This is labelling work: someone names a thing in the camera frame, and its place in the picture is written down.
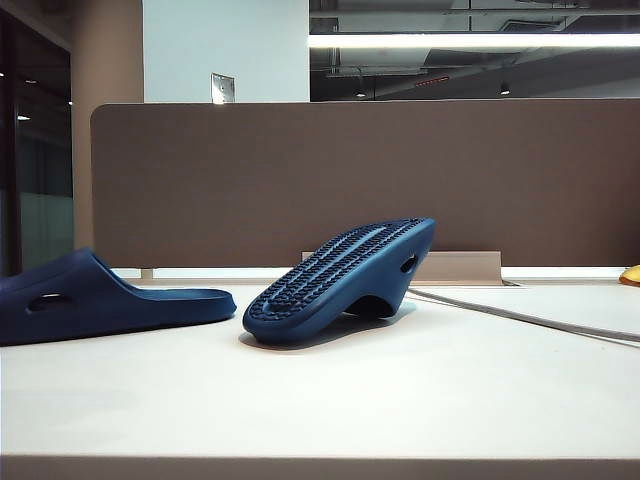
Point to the yellow object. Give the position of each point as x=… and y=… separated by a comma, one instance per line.
x=631, y=276

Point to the white ceiling light strip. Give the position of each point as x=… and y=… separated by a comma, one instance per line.
x=450, y=40

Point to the white partition support bracket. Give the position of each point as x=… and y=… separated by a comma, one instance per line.
x=147, y=274

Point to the brown fabric desk partition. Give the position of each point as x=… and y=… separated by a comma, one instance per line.
x=300, y=175

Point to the red ceiling sign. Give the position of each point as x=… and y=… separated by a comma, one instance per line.
x=431, y=81

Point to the dark glass partition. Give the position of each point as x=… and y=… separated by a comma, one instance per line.
x=35, y=150

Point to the blue rubber slipper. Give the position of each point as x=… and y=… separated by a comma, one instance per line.
x=100, y=305
x=320, y=295

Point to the silver wall plate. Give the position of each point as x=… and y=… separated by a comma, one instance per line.
x=222, y=88

